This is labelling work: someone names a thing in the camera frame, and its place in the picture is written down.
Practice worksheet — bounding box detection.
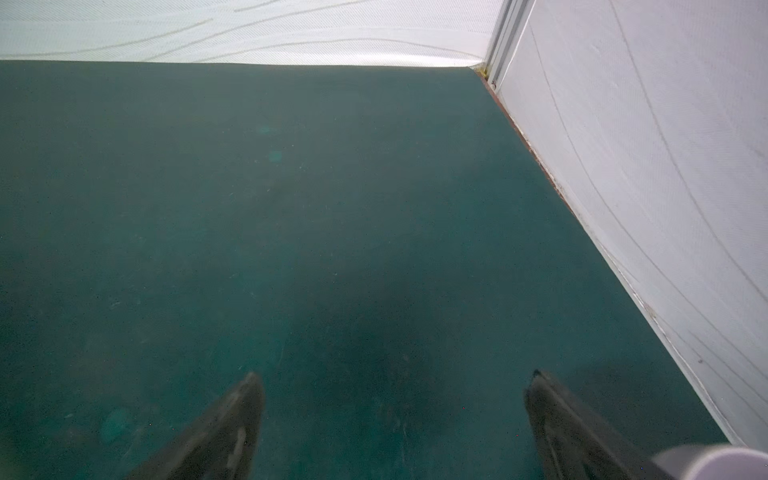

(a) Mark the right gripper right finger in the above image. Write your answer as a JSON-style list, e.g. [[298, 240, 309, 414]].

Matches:
[[524, 370, 671, 480]]

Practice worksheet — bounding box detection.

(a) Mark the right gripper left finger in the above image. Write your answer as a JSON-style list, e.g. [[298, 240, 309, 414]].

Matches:
[[126, 372, 265, 480]]

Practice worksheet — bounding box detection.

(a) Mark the green table mat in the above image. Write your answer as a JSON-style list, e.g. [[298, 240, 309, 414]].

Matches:
[[1, 61, 724, 479]]

